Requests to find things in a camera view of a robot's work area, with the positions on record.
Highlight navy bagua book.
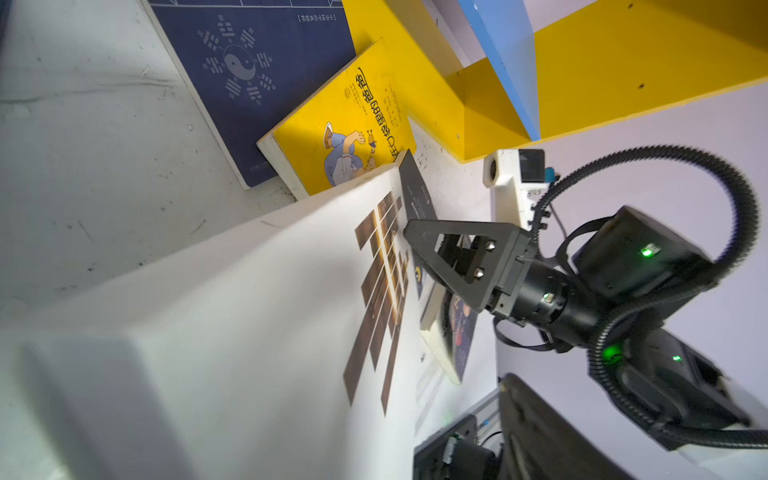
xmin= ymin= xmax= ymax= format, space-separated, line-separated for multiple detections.
xmin=143 ymin=0 xmax=355 ymax=189

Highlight purple illustrated book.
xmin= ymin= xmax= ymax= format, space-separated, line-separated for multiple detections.
xmin=420 ymin=284 xmax=478 ymax=385

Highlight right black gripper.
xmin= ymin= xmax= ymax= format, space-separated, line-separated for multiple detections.
xmin=404 ymin=219 xmax=537 ymax=318

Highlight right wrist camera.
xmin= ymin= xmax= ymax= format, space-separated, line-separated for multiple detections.
xmin=483 ymin=149 xmax=556 ymax=230

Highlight yellow cartoon book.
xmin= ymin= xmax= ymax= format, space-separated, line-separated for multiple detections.
xmin=257 ymin=39 xmax=416 ymax=200

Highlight white book brown bars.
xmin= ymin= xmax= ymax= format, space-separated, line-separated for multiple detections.
xmin=1 ymin=165 xmax=422 ymax=479

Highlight yellow pink blue bookshelf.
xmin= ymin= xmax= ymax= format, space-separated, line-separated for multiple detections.
xmin=343 ymin=1 xmax=767 ymax=163

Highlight black wolf book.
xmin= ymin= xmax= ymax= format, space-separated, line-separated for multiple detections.
xmin=396 ymin=150 xmax=437 ymax=220

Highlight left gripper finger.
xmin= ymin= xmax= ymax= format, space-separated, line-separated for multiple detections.
xmin=499 ymin=374 xmax=631 ymax=479

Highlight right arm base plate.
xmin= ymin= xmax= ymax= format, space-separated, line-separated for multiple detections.
xmin=413 ymin=414 xmax=500 ymax=480

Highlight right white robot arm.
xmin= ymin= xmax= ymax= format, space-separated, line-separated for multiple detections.
xmin=405 ymin=206 xmax=767 ymax=479

